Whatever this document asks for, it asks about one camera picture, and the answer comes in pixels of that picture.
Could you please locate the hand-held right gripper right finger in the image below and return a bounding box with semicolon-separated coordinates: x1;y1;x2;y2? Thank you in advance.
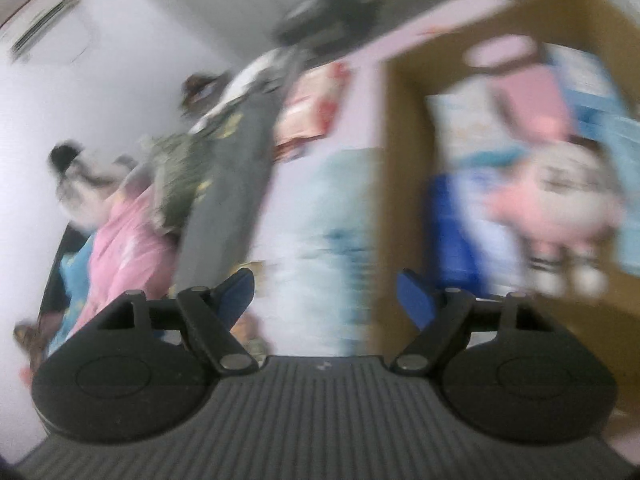
391;269;551;376

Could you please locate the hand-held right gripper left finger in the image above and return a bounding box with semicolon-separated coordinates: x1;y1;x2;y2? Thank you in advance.
95;267;258;376

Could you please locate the blue and white plastic package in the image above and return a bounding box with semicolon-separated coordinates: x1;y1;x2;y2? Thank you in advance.
425;172;531;291

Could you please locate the brown cardboard box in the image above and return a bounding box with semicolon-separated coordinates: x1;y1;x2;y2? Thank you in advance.
370;0;640;411

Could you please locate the pink plush toy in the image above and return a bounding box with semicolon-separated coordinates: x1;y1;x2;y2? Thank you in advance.
462;40;626;296

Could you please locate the blue soft object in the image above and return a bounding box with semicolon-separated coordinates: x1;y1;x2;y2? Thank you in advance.
57;245;96;331

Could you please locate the grey blanket with yellow print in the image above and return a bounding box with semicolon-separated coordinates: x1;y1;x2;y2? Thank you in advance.
172;90;286;296

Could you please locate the pink quilt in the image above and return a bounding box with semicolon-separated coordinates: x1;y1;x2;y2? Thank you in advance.
65;185;181;341

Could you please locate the green floral pillow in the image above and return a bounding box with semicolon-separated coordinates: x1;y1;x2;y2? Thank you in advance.
140;132;221;233

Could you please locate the pale printed packet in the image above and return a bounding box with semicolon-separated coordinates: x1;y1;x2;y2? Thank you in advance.
430;82;526;171

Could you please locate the black and white plush toy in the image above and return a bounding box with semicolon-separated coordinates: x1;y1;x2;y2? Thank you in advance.
48;142;138;226

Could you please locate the pink bed sheet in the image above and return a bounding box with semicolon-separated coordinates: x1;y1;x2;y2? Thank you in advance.
255;0;506;351

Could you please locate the red and white package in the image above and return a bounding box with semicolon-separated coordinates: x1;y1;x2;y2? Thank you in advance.
272;62;351;161

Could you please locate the brown object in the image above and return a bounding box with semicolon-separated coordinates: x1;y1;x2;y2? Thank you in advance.
180;72;231;116

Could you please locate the white quilt cover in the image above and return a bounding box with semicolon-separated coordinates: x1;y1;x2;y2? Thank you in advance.
192;50;301;133

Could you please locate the dark grey object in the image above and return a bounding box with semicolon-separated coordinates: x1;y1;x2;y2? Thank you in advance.
277;0;381;46

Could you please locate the white air conditioner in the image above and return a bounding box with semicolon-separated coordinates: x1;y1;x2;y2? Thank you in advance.
0;0;93;66

